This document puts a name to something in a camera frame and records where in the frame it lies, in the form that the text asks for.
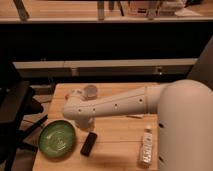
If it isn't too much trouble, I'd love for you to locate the black rectangular remote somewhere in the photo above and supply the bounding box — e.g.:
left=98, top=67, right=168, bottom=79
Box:
left=80, top=132, right=97, bottom=157

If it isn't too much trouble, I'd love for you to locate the green ceramic bowl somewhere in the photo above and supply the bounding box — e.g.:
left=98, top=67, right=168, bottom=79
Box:
left=38, top=120, right=76, bottom=158

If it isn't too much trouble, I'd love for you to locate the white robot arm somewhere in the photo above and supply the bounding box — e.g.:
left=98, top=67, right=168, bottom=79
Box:
left=63, top=79, right=213, bottom=171

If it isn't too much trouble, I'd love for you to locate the translucent plastic cup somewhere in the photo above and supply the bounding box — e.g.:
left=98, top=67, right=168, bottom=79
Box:
left=84, top=85, right=97, bottom=100

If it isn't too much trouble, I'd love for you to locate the white sponge pad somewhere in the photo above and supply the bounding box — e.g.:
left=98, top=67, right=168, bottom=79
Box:
left=126, top=115, right=144, bottom=119

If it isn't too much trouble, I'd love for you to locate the clear plastic bottle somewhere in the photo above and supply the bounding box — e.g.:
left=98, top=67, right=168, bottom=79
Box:
left=139, top=126, right=153, bottom=168

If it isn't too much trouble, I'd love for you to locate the black office chair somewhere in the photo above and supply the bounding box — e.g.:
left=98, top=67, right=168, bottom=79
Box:
left=0, top=61, right=47, bottom=171

